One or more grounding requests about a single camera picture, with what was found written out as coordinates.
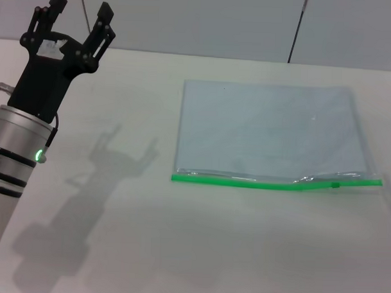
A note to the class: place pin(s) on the clear green-zip document bag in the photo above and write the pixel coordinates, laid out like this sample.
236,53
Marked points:
266,129

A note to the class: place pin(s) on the metal plug on left gripper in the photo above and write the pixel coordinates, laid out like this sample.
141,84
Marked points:
4,88

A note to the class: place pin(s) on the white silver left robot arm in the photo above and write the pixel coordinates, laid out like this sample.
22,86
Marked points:
9,140

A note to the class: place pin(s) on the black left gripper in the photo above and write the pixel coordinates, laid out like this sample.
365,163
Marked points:
43,80

